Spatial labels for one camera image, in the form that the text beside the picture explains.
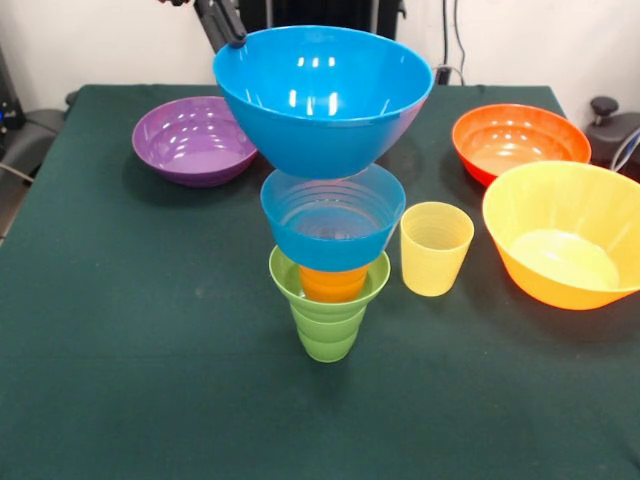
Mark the yellow plastic cup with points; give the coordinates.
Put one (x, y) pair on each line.
(435, 270)

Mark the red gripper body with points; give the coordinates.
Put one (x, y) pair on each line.
(172, 2)

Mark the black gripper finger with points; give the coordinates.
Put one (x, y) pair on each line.
(210, 25)
(232, 27)

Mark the red plastic bowl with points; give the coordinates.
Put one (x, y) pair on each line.
(520, 140)

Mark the shallow translucent blue bowl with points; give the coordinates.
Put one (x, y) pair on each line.
(330, 250)

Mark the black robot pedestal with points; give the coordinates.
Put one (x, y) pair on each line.
(320, 12)

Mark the orange plastic cup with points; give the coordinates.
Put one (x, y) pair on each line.
(332, 285)

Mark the round blue plastic bowl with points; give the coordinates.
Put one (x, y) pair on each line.
(325, 115)

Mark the black chair with knob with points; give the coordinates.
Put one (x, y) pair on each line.
(615, 130)

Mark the purple plastic bowl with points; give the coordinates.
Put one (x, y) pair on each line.
(185, 145)

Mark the dark green tablecloth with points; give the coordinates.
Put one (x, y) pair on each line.
(400, 400)

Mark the green plastic cup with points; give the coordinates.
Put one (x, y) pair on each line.
(327, 342)

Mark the green plastic bowl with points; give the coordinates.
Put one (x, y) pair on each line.
(285, 285)

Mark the large orange plastic bowl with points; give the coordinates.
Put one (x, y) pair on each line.
(560, 250)

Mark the black computer case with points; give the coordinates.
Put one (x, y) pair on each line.
(7, 100)

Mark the black office chair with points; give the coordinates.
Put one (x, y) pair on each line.
(35, 125)

